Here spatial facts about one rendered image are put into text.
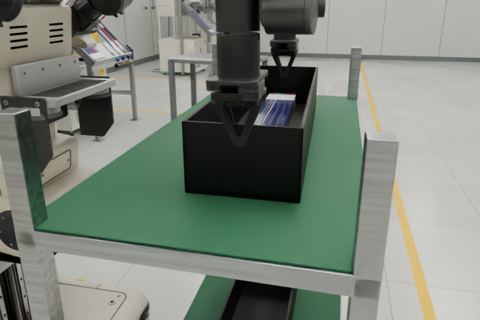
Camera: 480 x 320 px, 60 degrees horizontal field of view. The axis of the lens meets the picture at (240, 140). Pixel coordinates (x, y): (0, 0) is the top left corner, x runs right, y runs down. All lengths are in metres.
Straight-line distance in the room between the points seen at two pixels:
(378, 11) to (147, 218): 9.54
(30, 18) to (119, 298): 0.94
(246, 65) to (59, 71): 0.61
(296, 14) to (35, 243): 0.43
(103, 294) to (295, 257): 1.15
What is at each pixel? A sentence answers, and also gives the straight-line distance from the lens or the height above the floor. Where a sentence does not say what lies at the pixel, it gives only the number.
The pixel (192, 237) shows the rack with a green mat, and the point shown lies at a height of 0.95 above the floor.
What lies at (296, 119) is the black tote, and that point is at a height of 0.96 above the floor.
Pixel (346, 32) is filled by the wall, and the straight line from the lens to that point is 9.96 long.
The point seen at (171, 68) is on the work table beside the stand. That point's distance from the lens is 3.39.
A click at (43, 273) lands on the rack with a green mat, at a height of 0.88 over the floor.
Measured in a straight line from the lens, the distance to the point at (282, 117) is 0.87.
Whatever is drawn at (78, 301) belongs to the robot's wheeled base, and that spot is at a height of 0.28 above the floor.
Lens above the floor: 1.22
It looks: 18 degrees down
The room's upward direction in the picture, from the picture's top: straight up
